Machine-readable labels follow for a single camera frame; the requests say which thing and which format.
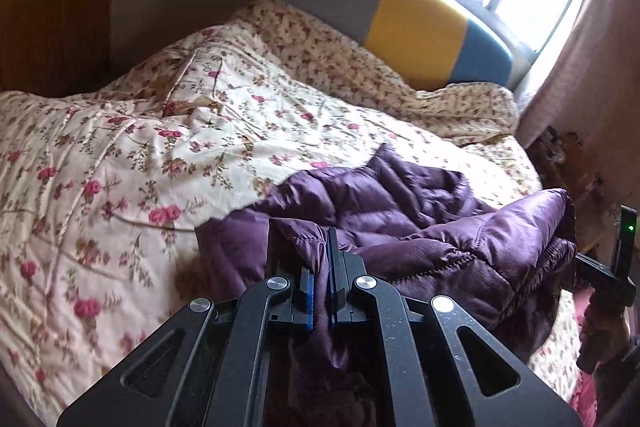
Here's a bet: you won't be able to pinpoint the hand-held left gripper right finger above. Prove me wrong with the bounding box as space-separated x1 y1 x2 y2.
325 226 583 427

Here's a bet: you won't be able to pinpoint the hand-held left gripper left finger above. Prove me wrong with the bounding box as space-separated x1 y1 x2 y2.
56 267 317 427

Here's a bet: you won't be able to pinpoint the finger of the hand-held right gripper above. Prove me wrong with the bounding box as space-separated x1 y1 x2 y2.
574 253 616 281

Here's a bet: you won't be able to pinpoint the purple puffer jacket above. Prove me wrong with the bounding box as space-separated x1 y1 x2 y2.
195 142 578 427

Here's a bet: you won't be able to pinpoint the cluttered wooden table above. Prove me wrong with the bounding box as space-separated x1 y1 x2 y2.
530 124 626 253

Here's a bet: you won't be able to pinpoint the pink ruffled quilt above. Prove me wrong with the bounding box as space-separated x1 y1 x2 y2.
567 372 613 427

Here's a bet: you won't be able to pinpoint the long pink floral curtain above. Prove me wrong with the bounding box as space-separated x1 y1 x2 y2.
515 0 640 168

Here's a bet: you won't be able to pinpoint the large floral print quilt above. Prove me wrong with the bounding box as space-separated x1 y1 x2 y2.
0 14 583 425

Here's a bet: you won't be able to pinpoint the floral pillow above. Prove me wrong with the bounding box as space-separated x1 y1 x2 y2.
232 0 521 145

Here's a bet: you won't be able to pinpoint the grey yellow blue headboard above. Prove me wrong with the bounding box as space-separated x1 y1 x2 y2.
260 0 533 95

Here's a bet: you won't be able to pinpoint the wooden wardrobe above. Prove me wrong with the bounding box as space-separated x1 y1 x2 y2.
0 0 131 98

